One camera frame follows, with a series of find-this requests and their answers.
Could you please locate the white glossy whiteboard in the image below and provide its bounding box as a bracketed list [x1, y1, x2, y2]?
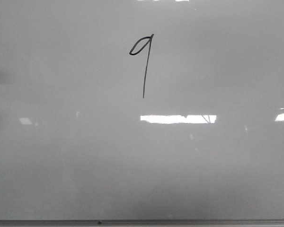
[0, 0, 284, 219]

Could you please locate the grey aluminium whiteboard frame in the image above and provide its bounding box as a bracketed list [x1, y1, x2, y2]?
[0, 218, 284, 227]

